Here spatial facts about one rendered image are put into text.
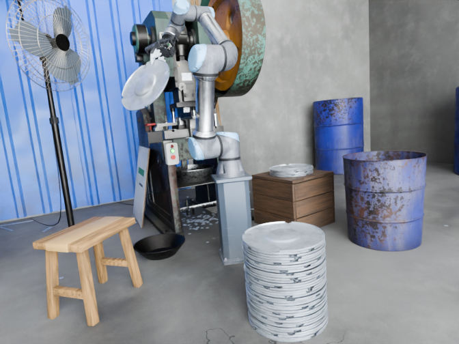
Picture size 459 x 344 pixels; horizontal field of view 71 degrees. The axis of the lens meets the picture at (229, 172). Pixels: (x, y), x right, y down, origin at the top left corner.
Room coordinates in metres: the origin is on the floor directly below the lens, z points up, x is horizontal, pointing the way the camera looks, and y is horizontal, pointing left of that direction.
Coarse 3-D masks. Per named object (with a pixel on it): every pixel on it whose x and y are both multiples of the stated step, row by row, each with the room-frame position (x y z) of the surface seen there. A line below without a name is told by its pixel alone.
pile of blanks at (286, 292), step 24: (264, 264) 0.98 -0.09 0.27; (288, 264) 0.96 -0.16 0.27; (312, 264) 0.98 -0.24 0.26; (264, 288) 1.00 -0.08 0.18; (288, 288) 0.97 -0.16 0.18; (312, 288) 0.98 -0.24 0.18; (264, 312) 0.99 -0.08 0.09; (288, 312) 0.96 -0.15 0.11; (312, 312) 0.97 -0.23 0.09; (288, 336) 0.96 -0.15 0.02
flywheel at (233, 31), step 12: (216, 0) 2.59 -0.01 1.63; (228, 0) 2.49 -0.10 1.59; (216, 12) 2.69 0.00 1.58; (228, 12) 2.51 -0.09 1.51; (228, 24) 2.53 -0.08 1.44; (240, 24) 2.28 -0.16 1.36; (228, 36) 2.52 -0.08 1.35; (240, 36) 2.30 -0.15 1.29; (240, 48) 2.31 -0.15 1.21; (228, 72) 2.57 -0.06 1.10; (216, 84) 2.71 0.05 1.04; (228, 84) 2.51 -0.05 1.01
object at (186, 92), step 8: (184, 64) 2.35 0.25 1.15; (184, 72) 2.35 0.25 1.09; (192, 72) 2.37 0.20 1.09; (184, 80) 2.35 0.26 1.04; (192, 80) 2.37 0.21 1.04; (176, 88) 2.34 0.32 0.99; (184, 88) 2.33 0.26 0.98; (192, 88) 2.37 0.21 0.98; (176, 96) 2.36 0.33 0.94; (184, 96) 2.31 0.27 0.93; (192, 96) 2.33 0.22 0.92
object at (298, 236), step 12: (252, 228) 1.20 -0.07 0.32; (264, 228) 1.20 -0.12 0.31; (276, 228) 1.19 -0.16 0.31; (288, 228) 1.18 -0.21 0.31; (300, 228) 1.17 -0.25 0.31; (312, 228) 1.15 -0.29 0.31; (252, 240) 1.08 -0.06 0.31; (264, 240) 1.07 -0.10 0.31; (276, 240) 1.05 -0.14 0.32; (288, 240) 1.04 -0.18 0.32; (300, 240) 1.04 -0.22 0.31; (312, 240) 1.04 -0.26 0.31; (288, 252) 0.96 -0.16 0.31
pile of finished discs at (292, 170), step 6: (270, 168) 2.22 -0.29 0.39; (276, 168) 2.20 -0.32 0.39; (282, 168) 2.15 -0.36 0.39; (288, 168) 2.11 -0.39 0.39; (294, 168) 2.10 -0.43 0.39; (300, 168) 2.11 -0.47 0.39; (306, 168) 2.09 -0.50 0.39; (312, 168) 2.09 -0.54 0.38; (270, 174) 2.14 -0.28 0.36; (276, 174) 2.07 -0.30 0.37; (282, 174) 2.04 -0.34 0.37; (288, 174) 2.02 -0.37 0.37; (294, 174) 2.05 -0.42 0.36; (300, 174) 2.02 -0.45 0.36; (306, 174) 2.06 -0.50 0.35
